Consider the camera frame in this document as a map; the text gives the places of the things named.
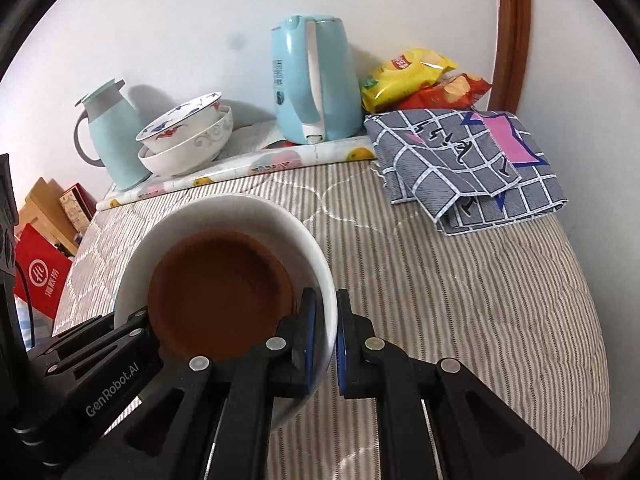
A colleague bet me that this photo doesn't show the plain white bowl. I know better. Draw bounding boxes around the plain white bowl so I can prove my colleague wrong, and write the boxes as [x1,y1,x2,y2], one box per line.
[114,194,338,426]

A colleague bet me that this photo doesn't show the yellow chip bag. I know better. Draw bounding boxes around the yellow chip bag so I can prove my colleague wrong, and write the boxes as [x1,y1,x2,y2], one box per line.
[361,48,458,114]

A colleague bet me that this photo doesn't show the red paper bag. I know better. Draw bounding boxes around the red paper bag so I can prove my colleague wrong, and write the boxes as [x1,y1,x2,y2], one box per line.
[14,223,73,321]

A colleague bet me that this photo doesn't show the grey checked folded cloth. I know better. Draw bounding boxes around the grey checked folded cloth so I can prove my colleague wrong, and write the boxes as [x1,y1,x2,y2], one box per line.
[363,108,570,236]

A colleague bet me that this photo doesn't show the brown cardboard boxes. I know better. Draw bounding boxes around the brown cardboard boxes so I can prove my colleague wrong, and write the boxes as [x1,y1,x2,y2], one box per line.
[17,177,81,256]

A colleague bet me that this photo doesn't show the brown wooden door frame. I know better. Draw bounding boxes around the brown wooden door frame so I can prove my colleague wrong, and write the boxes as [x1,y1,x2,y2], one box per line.
[492,0,532,113]

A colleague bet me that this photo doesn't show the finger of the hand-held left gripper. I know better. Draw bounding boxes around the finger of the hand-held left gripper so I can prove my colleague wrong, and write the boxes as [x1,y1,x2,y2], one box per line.
[47,308,159,387]
[27,315,117,362]

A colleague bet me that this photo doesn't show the black cable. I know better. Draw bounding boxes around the black cable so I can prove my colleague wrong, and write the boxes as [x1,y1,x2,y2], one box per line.
[15,262,38,351]

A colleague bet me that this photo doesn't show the blue red floral bowl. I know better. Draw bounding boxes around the blue red floral bowl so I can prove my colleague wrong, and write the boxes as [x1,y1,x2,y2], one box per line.
[136,92,223,156]

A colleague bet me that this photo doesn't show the light blue thermos jug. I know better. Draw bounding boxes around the light blue thermos jug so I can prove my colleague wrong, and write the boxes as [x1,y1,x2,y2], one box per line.
[74,79,152,191]

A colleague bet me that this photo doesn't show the red chip bag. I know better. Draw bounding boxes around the red chip bag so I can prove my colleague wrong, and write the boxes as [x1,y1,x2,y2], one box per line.
[397,73,493,111]

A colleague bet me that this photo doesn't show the dark red box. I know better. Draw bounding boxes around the dark red box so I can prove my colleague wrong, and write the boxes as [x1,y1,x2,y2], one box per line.
[59,183,98,233]

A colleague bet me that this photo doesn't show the white bowl grey swirl print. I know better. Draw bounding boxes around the white bowl grey swirl print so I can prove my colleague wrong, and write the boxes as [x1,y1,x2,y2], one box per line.
[137,105,234,177]

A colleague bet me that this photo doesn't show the fruit print tablecloth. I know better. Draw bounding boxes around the fruit print tablecloth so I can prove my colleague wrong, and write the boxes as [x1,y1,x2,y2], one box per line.
[96,120,378,213]

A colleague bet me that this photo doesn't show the light blue electric kettle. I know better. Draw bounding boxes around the light blue electric kettle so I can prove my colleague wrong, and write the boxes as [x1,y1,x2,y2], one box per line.
[271,15,363,146]

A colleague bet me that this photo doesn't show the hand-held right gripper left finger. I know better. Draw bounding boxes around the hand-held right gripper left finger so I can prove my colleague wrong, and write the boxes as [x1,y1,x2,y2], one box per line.
[60,287,317,480]

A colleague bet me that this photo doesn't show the brown bowl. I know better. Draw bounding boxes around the brown bowl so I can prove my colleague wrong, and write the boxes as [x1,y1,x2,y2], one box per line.
[147,230,306,363]

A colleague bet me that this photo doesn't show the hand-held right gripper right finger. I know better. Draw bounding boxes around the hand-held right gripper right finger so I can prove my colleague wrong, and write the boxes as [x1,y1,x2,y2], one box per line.
[336,289,585,480]

